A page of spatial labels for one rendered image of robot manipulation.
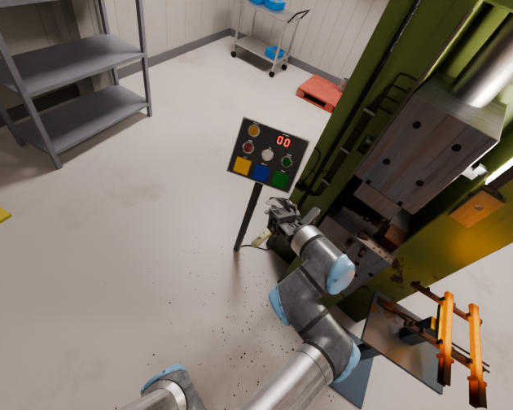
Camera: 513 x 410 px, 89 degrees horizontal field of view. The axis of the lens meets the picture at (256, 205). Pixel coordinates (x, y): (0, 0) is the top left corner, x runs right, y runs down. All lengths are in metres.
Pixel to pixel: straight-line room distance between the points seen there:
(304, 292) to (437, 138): 0.75
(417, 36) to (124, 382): 2.14
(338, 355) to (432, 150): 0.80
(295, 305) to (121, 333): 1.47
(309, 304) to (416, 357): 1.03
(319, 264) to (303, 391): 0.25
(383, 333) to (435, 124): 0.99
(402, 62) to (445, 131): 0.32
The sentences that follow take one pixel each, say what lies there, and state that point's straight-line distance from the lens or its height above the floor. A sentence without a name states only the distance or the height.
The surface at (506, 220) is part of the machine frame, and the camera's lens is 1.43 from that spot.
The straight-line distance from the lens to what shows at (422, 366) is 1.63.
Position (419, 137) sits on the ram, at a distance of 1.15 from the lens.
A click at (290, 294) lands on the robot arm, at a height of 1.31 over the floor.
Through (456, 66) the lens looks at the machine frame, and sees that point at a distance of 1.57.
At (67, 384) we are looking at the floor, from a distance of 1.99.
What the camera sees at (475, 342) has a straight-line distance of 1.49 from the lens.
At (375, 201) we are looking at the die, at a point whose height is 1.12.
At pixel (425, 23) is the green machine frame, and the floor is 1.73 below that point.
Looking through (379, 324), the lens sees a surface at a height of 0.68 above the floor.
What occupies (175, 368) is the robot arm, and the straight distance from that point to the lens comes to 1.05.
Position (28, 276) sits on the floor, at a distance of 2.28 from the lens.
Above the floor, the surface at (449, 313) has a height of 0.95.
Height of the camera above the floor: 1.89
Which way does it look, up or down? 49 degrees down
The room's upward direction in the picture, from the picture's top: 20 degrees clockwise
